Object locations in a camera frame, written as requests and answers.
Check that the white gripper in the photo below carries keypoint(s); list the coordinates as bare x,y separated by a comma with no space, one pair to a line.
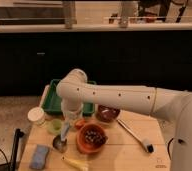
72,112

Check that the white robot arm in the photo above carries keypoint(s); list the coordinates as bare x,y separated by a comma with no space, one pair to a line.
170,105

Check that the green plastic cup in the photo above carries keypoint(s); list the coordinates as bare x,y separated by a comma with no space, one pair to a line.
54,126

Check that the orange fruit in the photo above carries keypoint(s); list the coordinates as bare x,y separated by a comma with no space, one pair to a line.
79,123

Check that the green plastic tray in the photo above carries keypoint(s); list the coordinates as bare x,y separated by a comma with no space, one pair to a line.
52,102

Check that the orange bowl with grapes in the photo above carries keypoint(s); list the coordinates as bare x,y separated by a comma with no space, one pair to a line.
90,139

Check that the dark red bowl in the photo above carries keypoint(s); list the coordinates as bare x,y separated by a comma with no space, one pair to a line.
106,114

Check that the black clamp stand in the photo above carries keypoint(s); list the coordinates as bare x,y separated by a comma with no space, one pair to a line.
17,136

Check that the metal measuring scoop yellow handle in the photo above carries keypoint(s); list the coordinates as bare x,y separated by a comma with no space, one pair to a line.
61,146

